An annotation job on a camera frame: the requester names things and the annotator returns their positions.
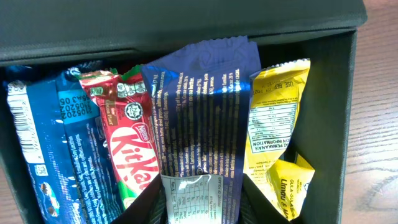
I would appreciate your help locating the blue Oreo cookie pack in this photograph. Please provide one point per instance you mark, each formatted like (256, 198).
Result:
(62, 140)

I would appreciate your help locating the yellow candy bag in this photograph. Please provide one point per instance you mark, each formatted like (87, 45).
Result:
(275, 106)

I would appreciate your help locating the KitKat Milo bar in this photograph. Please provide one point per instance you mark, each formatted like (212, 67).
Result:
(125, 109)

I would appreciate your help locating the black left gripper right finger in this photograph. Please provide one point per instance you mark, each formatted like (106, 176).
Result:
(255, 208)

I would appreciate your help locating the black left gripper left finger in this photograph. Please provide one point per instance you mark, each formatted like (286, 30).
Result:
(148, 208)

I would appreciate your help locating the dark green box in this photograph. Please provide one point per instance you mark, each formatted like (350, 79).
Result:
(58, 34)

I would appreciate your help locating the dark blue chocolate bar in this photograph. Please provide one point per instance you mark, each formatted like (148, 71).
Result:
(200, 108)

